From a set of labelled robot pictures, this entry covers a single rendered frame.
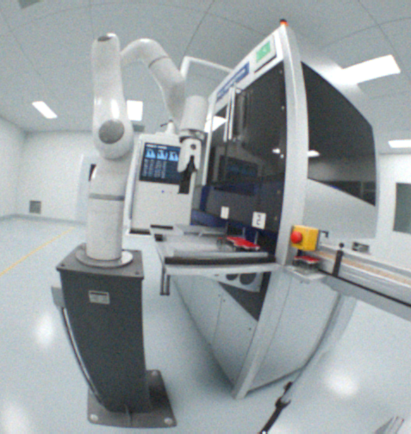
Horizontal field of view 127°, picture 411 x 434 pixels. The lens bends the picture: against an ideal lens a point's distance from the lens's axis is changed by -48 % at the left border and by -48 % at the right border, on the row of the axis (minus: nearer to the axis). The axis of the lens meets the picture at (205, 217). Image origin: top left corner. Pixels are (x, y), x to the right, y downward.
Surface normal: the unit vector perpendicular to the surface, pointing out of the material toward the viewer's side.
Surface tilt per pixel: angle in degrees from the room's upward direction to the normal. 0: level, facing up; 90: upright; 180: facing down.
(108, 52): 124
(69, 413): 0
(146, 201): 90
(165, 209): 90
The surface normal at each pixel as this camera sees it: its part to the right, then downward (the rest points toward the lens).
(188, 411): 0.12, -0.99
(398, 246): -0.94, -0.09
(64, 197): 0.33, 0.11
